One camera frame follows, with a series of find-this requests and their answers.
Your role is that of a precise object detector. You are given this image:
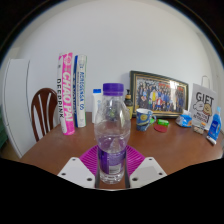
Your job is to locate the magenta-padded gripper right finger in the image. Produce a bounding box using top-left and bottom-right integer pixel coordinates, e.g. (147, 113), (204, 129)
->
(124, 144), (168, 190)

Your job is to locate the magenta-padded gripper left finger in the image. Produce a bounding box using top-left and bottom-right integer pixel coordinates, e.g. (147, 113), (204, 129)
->
(57, 144), (101, 190)

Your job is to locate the clear purple-capped water bottle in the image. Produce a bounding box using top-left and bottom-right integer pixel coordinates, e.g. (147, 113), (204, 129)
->
(93, 82), (132, 185)

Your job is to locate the flat round red coaster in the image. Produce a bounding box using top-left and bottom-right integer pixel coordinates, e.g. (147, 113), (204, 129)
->
(153, 123), (168, 134)

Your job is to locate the blue yellow painted mug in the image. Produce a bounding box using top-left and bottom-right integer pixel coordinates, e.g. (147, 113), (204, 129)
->
(135, 108), (157, 132)

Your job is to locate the small brown snack pack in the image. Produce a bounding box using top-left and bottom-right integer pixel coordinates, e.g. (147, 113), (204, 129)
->
(192, 124), (205, 135)

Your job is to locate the white blue-capped lotion bottle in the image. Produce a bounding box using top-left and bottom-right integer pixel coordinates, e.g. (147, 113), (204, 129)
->
(91, 88), (103, 124)

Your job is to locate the brown wooden chair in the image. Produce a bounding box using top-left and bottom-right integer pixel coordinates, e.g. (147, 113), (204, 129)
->
(30, 87), (59, 143)

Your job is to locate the pink cardboard tube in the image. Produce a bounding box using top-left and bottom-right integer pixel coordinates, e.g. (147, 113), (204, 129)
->
(56, 52), (76, 136)

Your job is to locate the framed group photo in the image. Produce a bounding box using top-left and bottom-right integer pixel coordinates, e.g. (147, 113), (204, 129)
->
(129, 70), (190, 119)

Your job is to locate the white green cardboard tube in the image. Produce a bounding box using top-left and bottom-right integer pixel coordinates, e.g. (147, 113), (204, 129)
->
(72, 54), (88, 128)

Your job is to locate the blue detergent bottle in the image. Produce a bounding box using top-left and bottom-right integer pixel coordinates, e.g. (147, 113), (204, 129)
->
(207, 106), (223, 141)

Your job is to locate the white paper gift bag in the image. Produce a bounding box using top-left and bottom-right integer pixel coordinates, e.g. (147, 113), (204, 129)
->
(188, 75), (218, 131)

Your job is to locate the white panel board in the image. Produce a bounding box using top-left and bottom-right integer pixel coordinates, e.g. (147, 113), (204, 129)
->
(1, 58), (38, 159)

